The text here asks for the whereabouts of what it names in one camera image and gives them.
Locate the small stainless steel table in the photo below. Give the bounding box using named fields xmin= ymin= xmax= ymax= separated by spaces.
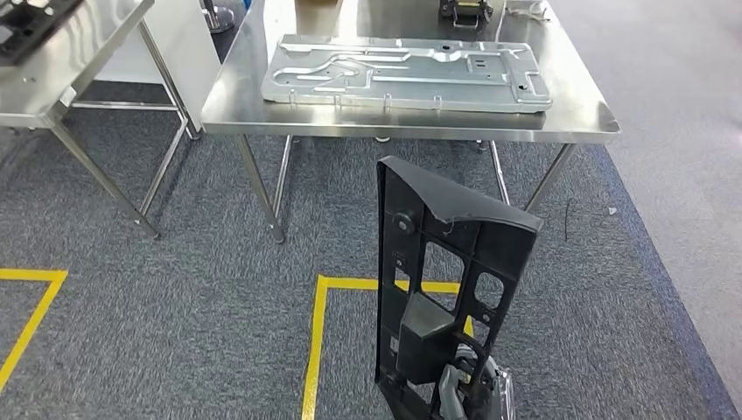
xmin=0 ymin=0 xmax=201 ymax=240

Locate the stamped grey metal panel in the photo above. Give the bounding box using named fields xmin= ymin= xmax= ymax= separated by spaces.
xmin=261 ymin=33 xmax=554 ymax=115

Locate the black plastic frame part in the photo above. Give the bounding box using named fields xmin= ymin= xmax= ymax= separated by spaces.
xmin=0 ymin=0 xmax=83 ymax=66
xmin=374 ymin=155 xmax=544 ymax=420

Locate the black remote controller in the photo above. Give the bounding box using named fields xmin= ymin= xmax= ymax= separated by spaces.
xmin=437 ymin=0 xmax=495 ymax=30

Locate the stainless steel workbench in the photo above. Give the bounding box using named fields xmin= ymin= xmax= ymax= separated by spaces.
xmin=199 ymin=0 xmax=622 ymax=245

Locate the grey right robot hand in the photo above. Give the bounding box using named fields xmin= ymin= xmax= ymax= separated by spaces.
xmin=437 ymin=346 xmax=517 ymax=420

